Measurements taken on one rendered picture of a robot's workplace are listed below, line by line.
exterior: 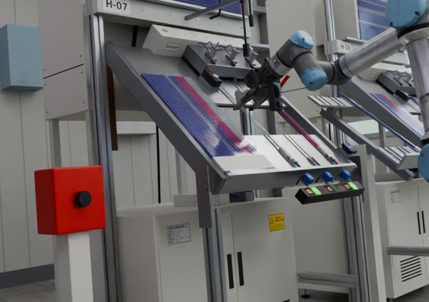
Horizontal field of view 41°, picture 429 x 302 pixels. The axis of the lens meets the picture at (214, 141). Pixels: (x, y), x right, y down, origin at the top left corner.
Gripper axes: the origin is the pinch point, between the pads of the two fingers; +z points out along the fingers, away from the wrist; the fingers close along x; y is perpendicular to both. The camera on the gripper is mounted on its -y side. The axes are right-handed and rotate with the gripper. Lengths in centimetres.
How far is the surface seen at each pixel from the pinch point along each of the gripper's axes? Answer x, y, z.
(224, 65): -3.3, 21.6, 0.1
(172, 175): -204, 127, 252
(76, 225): 77, -33, 6
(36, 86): -64, 187, 204
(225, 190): 33.9, -33.6, -4.2
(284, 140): -7.4, -15.8, -3.4
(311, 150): -16.8, -21.5, -4.9
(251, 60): -21.2, 25.8, 0.0
